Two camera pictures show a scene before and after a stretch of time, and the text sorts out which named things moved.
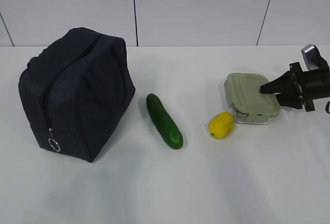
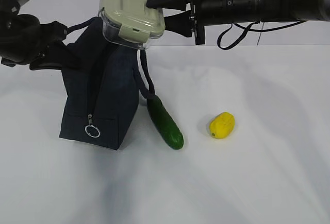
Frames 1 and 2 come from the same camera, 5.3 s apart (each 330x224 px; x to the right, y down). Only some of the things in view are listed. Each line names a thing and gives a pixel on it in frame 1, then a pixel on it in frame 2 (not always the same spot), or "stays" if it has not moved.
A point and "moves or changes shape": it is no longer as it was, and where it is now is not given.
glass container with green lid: (242, 91) → (126, 18)
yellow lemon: (221, 125) stays
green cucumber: (166, 125) stays
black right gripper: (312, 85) → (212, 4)
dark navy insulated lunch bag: (75, 89) moves or changes shape
